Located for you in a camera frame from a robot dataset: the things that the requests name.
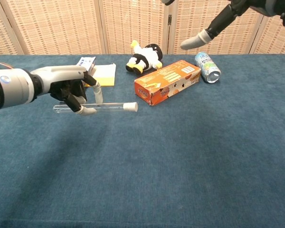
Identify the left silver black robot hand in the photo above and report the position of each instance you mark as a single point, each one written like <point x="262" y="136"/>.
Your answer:
<point x="61" y="73"/>

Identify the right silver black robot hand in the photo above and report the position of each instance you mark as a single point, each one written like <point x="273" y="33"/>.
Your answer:
<point x="263" y="6"/>

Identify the clear glass test tube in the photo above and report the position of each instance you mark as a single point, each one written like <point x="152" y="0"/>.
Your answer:
<point x="109" y="107"/>

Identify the white rubber stopper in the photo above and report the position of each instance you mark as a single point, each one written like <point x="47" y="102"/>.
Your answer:
<point x="131" y="107"/>

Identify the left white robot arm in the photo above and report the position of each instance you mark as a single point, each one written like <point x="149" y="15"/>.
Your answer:
<point x="12" y="88"/>

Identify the blue white toothpaste box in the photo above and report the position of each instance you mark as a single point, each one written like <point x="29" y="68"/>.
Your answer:
<point x="85" y="62"/>

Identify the woven bamboo screen panel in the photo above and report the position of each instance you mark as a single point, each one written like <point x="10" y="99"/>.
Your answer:
<point x="278" y="38"/>
<point x="194" y="21"/>
<point x="57" y="26"/>
<point x="2" y="31"/>
<point x="135" y="21"/>

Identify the yellow white notepad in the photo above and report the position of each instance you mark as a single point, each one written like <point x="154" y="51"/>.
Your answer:
<point x="107" y="76"/>

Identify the light blue drink can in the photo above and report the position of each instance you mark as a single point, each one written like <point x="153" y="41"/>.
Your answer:
<point x="207" y="67"/>

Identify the black white plush doll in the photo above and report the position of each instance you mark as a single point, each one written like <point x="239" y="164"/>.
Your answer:
<point x="145" y="58"/>

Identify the black screen hinge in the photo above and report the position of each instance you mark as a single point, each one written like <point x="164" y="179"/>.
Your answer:
<point x="170" y="20"/>

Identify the orange cardboard box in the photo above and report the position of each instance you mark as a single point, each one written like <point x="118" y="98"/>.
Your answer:
<point x="166" y="82"/>

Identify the blue table cloth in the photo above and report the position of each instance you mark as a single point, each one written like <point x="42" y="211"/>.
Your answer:
<point x="142" y="166"/>

